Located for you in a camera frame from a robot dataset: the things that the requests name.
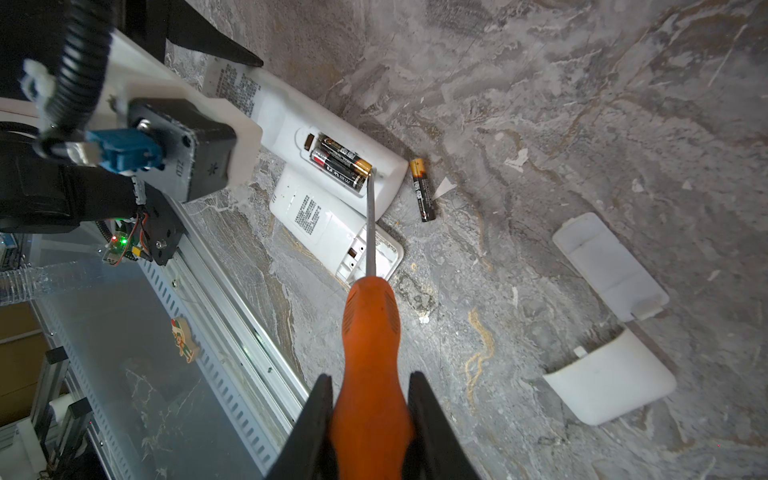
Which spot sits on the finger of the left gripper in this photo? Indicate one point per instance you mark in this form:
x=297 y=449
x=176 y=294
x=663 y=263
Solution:
x=187 y=28

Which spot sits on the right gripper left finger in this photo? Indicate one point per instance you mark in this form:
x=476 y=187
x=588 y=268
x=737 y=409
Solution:
x=307 y=453

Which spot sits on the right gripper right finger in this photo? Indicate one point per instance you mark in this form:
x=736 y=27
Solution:
x=435 y=453

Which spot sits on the orange black screwdriver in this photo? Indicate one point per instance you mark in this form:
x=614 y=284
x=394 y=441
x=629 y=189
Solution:
x=371 y=427

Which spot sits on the white TV remote control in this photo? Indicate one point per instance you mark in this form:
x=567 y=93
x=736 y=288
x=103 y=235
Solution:
x=293 y=125

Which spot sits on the white air conditioner remote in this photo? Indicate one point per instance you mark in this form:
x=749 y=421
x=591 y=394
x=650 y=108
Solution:
x=332 y=231

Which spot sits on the black gold AAA battery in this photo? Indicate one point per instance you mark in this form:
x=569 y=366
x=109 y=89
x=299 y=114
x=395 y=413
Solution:
x=347 y=157

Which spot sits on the white TV remote battery cover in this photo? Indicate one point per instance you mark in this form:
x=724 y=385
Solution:
x=618 y=278

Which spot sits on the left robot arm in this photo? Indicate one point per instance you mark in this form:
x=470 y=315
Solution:
x=51 y=180

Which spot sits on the colourful clown figurine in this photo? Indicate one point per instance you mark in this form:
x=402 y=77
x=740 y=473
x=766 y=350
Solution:
x=183 y=338

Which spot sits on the aluminium mounting rail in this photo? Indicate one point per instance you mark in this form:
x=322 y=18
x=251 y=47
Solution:
x=261 y=395

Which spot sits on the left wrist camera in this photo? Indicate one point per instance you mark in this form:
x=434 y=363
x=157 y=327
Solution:
x=151 y=124

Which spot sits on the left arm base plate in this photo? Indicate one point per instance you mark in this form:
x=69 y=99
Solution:
x=163 y=229

